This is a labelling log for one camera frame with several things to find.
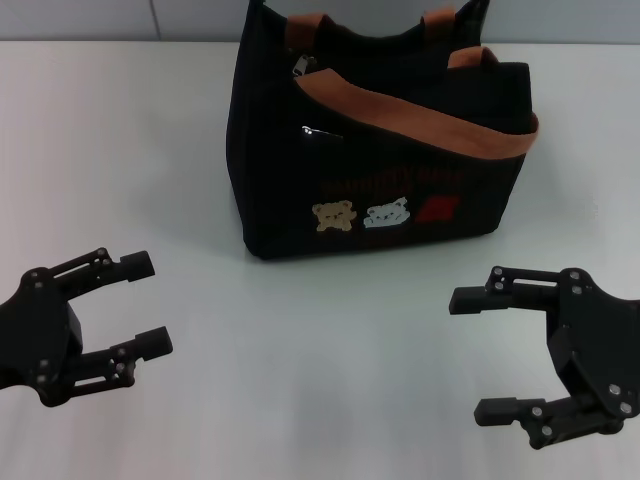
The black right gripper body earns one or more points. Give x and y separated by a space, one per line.
600 340

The silver main zipper pull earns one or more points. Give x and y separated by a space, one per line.
302 64

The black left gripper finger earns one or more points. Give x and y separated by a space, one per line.
135 265
150 345

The silver pocket zipper pull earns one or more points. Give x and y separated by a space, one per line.
310 131

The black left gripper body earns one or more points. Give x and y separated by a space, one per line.
40 330

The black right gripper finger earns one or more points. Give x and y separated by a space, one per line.
470 300
495 411

